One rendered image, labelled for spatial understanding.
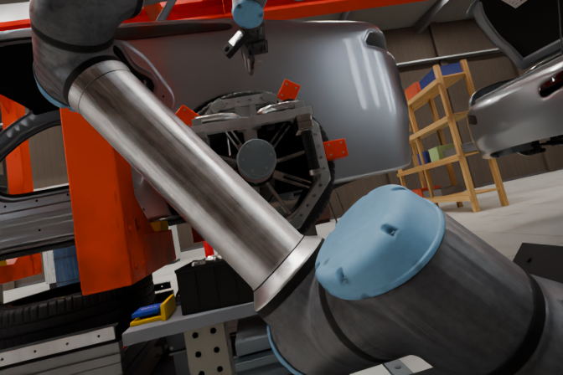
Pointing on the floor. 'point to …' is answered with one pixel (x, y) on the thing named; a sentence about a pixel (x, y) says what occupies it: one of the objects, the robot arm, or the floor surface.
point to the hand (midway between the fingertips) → (249, 73)
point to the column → (210, 351)
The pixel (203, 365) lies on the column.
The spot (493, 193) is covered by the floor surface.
